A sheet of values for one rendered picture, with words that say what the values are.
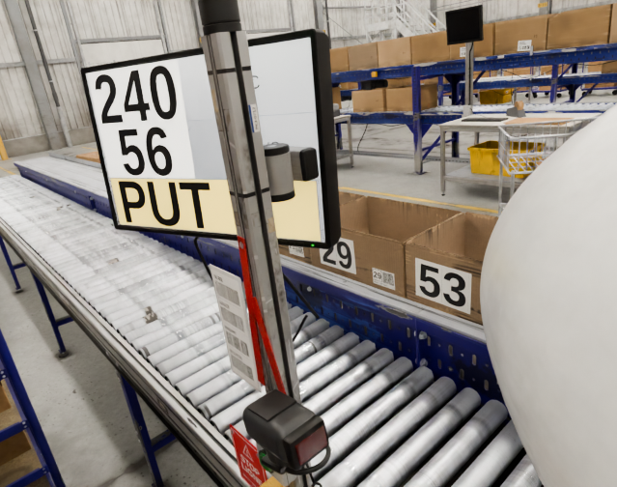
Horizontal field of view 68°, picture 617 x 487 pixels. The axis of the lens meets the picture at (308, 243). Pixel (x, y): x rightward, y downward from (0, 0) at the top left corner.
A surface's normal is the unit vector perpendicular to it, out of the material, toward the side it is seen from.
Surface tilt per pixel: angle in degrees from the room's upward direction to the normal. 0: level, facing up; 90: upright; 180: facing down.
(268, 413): 8
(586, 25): 90
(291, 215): 86
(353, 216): 90
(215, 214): 86
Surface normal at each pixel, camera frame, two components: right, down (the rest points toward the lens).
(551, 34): -0.74, 0.33
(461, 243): 0.65, 0.20
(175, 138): -0.48, 0.30
